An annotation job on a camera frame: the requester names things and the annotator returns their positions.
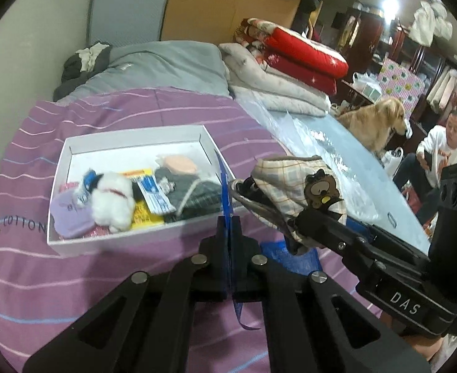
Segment beige folded quilt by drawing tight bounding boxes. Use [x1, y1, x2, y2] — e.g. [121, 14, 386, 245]
[218, 43, 332, 117]

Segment small blue white sock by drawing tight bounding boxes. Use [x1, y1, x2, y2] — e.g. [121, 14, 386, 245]
[75, 168, 99, 206]

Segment clear plastic sheet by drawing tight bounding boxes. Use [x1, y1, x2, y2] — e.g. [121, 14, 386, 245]
[236, 97, 431, 234]

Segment red folded quilt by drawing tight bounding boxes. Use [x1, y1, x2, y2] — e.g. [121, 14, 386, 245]
[234, 17, 349, 94]

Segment small white plastic bag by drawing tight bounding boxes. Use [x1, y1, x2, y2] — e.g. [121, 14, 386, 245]
[353, 72, 382, 99]

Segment pink patterned box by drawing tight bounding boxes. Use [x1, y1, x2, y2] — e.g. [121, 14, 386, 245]
[378, 58, 425, 113]

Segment grey blanket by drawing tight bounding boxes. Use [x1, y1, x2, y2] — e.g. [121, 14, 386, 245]
[53, 41, 231, 102]

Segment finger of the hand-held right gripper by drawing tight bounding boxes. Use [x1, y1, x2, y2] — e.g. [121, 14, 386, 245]
[295, 207, 432, 265]
[229, 178, 373, 281]

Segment white plush toy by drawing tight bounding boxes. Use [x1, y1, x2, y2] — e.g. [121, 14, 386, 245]
[90, 172, 136, 234]

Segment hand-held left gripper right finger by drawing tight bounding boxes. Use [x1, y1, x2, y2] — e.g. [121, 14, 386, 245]
[230, 216, 431, 373]

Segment beige plaid pouch with bear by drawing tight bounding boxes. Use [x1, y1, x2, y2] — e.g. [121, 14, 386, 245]
[230, 155, 347, 256]

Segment pink glitter sponge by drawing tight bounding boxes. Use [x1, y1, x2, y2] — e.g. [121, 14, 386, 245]
[57, 182, 112, 238]

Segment purple soft squishy toy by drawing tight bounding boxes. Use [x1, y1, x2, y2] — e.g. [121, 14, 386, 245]
[49, 191, 95, 239]

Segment grey plaid pouch with bow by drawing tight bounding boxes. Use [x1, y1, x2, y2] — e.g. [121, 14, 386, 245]
[154, 167, 225, 224]

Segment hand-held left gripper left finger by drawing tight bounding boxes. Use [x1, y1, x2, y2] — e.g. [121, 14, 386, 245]
[22, 215, 229, 373]

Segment blue printed packet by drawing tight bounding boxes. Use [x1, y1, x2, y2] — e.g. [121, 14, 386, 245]
[137, 175, 175, 215]

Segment dark clothing pile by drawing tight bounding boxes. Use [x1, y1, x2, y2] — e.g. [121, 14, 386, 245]
[59, 42, 112, 88]

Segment yellow cloth packet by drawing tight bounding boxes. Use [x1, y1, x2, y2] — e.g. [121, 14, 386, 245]
[121, 169, 165, 228]

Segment white plastic container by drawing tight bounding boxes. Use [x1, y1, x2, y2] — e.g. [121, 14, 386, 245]
[382, 147, 404, 175]

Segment golden dog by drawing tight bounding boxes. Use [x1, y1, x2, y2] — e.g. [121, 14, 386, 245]
[335, 97, 409, 154]

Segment white cardboard box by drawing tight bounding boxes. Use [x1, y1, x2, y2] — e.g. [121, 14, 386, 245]
[47, 124, 248, 258]

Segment white hanging cloth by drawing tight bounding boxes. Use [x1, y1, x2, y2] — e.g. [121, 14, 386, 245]
[409, 0, 454, 45]

